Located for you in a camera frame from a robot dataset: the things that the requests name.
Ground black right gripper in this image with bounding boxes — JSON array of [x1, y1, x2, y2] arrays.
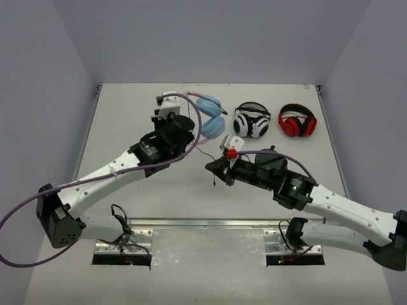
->
[[205, 155, 275, 192]]

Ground black headphone audio cable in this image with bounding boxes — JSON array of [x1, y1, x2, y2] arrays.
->
[[186, 91, 228, 189]]

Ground pink blue cat-ear headphones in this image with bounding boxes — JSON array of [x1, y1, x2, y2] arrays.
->
[[187, 91, 228, 146]]

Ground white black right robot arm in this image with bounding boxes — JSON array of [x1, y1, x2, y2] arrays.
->
[[205, 149, 406, 271]]

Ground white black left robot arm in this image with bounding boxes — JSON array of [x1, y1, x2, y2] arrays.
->
[[36, 112, 195, 248]]

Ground white black headphones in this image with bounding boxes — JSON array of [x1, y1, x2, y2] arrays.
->
[[233, 101, 271, 139]]

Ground red black headphones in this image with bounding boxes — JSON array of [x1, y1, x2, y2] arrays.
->
[[278, 104, 317, 137]]

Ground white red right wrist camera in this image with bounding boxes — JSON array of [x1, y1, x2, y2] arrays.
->
[[219, 134, 245, 159]]

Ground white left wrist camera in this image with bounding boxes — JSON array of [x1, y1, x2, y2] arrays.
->
[[155, 91, 181, 119]]

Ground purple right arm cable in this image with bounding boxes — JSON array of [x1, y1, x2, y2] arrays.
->
[[237, 149, 327, 223]]

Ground black right base wire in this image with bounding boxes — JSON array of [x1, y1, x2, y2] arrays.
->
[[277, 219, 301, 252]]

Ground black base wire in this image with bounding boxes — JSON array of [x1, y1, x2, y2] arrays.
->
[[109, 203, 132, 238], [277, 219, 301, 252]]

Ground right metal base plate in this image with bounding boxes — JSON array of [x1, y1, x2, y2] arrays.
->
[[263, 227, 322, 256]]

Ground metal base plate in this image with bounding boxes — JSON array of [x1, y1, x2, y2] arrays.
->
[[93, 227, 153, 255], [263, 227, 322, 256]]

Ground silver aluminium rail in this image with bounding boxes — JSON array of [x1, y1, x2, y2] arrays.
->
[[123, 217, 325, 228]]

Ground black left base wire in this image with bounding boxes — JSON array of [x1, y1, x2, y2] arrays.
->
[[109, 203, 132, 238]]

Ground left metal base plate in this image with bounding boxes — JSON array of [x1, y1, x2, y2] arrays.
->
[[93, 227, 153, 255]]

